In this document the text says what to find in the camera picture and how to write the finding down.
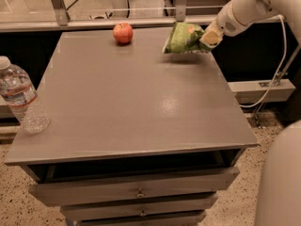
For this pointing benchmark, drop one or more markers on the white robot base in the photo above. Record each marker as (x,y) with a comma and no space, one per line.
(279,199)

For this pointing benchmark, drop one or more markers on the metal window railing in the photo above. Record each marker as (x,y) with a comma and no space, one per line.
(64,15)

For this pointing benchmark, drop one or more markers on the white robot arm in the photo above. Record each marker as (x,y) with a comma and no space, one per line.
(238,15)

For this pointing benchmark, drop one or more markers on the grey drawer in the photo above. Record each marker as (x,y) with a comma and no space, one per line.
(140,208)
(166,219)
(134,187)

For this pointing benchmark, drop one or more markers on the red apple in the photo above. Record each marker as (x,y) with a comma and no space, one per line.
(123,33)

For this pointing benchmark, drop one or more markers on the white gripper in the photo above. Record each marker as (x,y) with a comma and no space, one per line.
(226,20)

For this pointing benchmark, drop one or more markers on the green jalapeno chip bag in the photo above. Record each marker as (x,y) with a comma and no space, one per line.
(185,38)

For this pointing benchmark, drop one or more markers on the top grey drawer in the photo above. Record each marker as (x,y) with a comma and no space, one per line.
(134,187)

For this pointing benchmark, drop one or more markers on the bottom grey drawer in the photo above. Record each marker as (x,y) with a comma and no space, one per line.
(166,219)

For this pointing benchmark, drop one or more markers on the grey drawer cabinet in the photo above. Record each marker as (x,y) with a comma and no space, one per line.
(119,111)

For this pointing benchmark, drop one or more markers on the clear plastic water bottle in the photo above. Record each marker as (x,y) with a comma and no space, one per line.
(17,89)

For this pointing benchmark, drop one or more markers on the middle grey drawer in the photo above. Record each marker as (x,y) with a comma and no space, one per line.
(140,208)

